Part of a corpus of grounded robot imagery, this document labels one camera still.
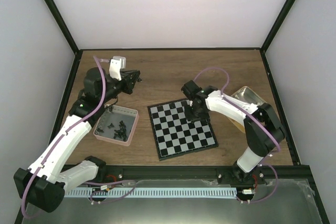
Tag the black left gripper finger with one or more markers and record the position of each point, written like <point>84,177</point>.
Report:
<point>133,80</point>
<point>124,72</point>

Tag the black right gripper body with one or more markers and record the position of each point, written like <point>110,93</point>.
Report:
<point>196,114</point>

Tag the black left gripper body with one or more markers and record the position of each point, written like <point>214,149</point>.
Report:
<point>127,78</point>

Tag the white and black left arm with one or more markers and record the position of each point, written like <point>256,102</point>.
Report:
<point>44,184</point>

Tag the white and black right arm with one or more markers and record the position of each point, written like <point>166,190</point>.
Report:
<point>260,123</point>

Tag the pile of black chess pieces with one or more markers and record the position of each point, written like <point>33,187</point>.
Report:
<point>107,127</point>

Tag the black and silver chessboard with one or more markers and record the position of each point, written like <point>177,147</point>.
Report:
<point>174,135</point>

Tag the pink tray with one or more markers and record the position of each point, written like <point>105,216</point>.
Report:
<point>117,125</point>

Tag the gold metal tin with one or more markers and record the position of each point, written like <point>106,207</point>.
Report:
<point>246,94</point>

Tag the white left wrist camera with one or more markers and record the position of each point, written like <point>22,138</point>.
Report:
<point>117,63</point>

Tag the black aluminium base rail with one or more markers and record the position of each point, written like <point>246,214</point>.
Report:
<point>222,174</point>

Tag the light blue slotted cable duct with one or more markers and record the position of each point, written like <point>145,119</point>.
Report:
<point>86,192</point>

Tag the black frame post left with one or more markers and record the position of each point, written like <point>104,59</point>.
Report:
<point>62,25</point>

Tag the black frame post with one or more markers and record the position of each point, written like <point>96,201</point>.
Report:
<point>277,24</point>
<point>62,25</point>

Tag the black frame post right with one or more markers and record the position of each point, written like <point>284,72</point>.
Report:
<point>277,24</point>

